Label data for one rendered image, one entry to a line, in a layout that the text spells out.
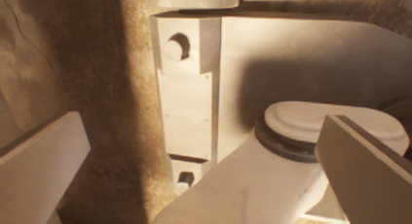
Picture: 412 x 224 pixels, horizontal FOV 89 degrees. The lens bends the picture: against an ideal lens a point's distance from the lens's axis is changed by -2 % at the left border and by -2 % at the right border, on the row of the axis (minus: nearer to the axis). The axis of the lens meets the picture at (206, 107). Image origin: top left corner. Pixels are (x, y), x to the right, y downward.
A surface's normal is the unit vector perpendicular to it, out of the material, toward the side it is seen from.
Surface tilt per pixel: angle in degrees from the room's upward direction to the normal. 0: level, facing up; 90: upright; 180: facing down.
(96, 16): 0
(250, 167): 90
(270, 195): 90
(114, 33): 0
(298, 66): 0
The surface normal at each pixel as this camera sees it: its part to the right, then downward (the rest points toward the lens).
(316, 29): -0.22, 0.47
